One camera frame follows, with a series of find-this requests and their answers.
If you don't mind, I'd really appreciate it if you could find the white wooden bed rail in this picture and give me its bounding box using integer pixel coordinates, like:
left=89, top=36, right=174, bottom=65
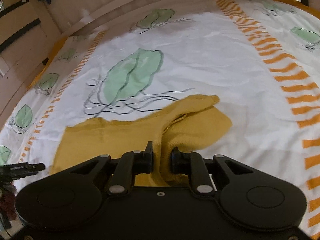
left=0, top=0, right=320, bottom=128

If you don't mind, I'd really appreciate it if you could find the dark red sleeve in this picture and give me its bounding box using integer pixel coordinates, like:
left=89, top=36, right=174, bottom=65
left=1, top=184, right=17, bottom=220

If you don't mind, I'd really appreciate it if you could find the mustard yellow knit garment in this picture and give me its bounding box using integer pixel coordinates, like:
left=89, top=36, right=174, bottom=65
left=50, top=94, right=232, bottom=186

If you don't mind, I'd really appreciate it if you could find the white leaf-print duvet cover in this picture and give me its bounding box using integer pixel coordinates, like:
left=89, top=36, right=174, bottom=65
left=1, top=0, right=319, bottom=239

